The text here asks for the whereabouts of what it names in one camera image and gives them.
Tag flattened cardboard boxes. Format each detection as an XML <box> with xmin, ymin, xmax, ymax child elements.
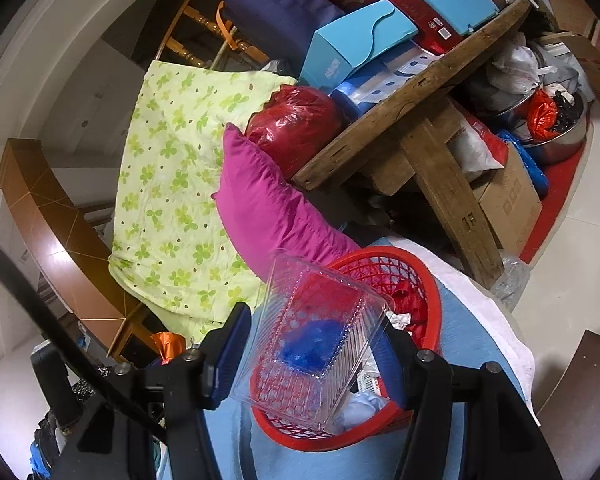
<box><xmin>535</xmin><ymin>0</ymin><xmax>600</xmax><ymax>106</ymax></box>

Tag clear plastic tray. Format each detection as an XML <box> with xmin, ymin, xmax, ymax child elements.
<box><xmin>232</xmin><ymin>247</ymin><xmax>396</xmax><ymax>433</ymax></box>

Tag blue cloth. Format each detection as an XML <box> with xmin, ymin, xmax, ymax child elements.
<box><xmin>200</xmin><ymin>237</ymin><xmax>531</xmax><ymax>480</ymax></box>

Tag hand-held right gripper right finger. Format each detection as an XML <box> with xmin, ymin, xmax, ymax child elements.
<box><xmin>375</xmin><ymin>327</ymin><xmax>563</xmax><ymax>480</ymax></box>

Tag white and red bag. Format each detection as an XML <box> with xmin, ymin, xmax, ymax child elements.
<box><xmin>447</xmin><ymin>110</ymin><xmax>510</xmax><ymax>183</ymax></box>

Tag navy bag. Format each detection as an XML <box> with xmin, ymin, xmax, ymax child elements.
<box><xmin>225</xmin><ymin>0</ymin><xmax>346</xmax><ymax>73</ymax></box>

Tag red plastic basket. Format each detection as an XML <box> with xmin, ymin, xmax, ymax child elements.
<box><xmin>250</xmin><ymin>247</ymin><xmax>443</xmax><ymax>453</ymax></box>

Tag steel basin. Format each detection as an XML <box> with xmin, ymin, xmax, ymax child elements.
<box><xmin>485</xmin><ymin>85</ymin><xmax>591</xmax><ymax>166</ymax></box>

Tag dark speckled cloth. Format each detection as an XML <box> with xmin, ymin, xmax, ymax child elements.
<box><xmin>35</xmin><ymin>375</ymin><xmax>111</xmax><ymax>441</ymax></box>

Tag white red label packet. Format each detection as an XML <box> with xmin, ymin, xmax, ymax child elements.
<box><xmin>352</xmin><ymin>367</ymin><xmax>388</xmax><ymax>396</ymax></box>

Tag wooden spindle rail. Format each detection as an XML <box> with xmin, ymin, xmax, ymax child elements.
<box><xmin>152</xmin><ymin>0</ymin><xmax>271</xmax><ymax>73</ymax></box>

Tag red floor mat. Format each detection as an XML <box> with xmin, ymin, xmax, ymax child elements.
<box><xmin>519</xmin><ymin>132</ymin><xmax>588</xmax><ymax>265</ymax></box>

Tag green clover blanket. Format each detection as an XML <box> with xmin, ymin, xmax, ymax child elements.
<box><xmin>107</xmin><ymin>60</ymin><xmax>298</xmax><ymax>341</ymax></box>

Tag blue face mask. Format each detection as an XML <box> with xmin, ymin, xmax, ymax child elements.
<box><xmin>337</xmin><ymin>392</ymin><xmax>391</xmax><ymax>433</ymax></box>

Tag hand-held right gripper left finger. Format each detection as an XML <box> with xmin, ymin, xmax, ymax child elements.
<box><xmin>42</xmin><ymin>302</ymin><xmax>253</xmax><ymax>480</ymax></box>

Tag blue foil wrapper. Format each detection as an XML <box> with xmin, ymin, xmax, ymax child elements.
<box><xmin>277</xmin><ymin>317</ymin><xmax>346</xmax><ymax>373</ymax></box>

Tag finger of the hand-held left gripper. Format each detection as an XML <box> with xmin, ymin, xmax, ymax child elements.
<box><xmin>31</xmin><ymin>345</ymin><xmax>83</xmax><ymax>433</ymax></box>

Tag magenta pillow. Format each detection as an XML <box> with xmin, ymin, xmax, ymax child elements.
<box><xmin>211</xmin><ymin>124</ymin><xmax>363</xmax><ymax>286</ymax></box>

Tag brown wooden cabinet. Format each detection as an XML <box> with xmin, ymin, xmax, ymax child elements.
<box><xmin>0</xmin><ymin>137</ymin><xmax>153</xmax><ymax>361</ymax></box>

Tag brown cardboard box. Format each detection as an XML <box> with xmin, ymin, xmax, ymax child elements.
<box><xmin>472</xmin><ymin>145</ymin><xmax>543</xmax><ymax>251</ymax></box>

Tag clear plastic bag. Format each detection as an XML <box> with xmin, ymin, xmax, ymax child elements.
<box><xmin>490</xmin><ymin>252</ymin><xmax>531</xmax><ymax>306</ymax></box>

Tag dark wooden board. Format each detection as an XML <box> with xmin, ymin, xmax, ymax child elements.
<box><xmin>535</xmin><ymin>330</ymin><xmax>600</xmax><ymax>461</ymax></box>

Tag blue dotted plastic package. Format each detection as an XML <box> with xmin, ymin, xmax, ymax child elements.
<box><xmin>330</xmin><ymin>42</ymin><xmax>441</xmax><ymax>116</ymax></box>

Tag red plastic bag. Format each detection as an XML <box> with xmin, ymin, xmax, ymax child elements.
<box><xmin>245</xmin><ymin>85</ymin><xmax>351</xmax><ymax>181</ymax></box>

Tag orange wrapper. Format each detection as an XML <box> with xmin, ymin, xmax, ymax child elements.
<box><xmin>150</xmin><ymin>331</ymin><xmax>187</xmax><ymax>366</ymax></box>

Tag orange plastic bag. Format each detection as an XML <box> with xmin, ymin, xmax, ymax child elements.
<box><xmin>526</xmin><ymin>89</ymin><xmax>561</xmax><ymax>138</ymax></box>

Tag old wooden table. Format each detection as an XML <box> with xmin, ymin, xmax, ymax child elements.
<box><xmin>290</xmin><ymin>0</ymin><xmax>538</xmax><ymax>291</ymax></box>

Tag black cable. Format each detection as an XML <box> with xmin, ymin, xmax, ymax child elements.
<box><xmin>0</xmin><ymin>230</ymin><xmax>168</xmax><ymax>443</ymax></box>

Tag blue plastic bag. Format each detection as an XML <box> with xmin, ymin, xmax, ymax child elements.
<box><xmin>497</xmin><ymin>130</ymin><xmax>551</xmax><ymax>198</ymax></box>

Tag white plastic bag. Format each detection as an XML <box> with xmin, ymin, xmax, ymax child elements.
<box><xmin>490</xmin><ymin>45</ymin><xmax>541</xmax><ymax>93</ymax></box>

